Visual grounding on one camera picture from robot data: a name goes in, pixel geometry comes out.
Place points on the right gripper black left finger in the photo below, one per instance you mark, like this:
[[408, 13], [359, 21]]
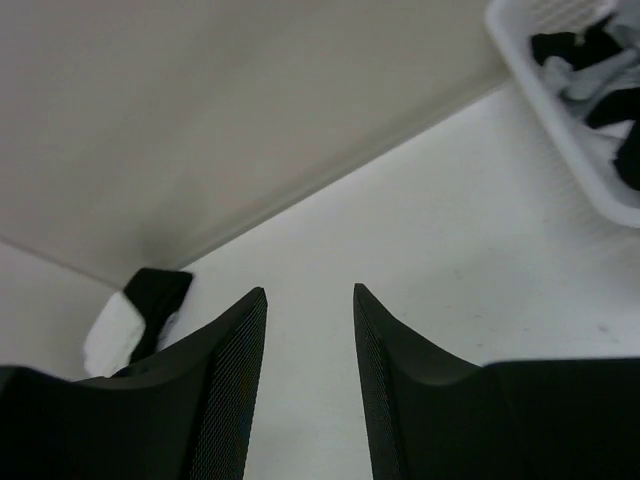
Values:
[[185, 412]]

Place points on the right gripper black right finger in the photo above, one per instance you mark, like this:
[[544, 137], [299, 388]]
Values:
[[432, 415]]

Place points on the grey tank top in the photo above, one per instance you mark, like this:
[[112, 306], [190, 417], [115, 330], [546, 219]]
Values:
[[582, 69]]

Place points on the folded white tank top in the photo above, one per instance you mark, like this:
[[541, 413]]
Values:
[[113, 337]]

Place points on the folded black tank top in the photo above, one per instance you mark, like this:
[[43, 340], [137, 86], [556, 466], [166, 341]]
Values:
[[156, 296]]

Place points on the black tank top in basket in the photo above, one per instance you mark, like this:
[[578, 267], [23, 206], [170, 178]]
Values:
[[618, 107]]

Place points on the white plastic laundry basket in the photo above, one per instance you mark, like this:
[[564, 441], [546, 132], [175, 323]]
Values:
[[510, 23]]

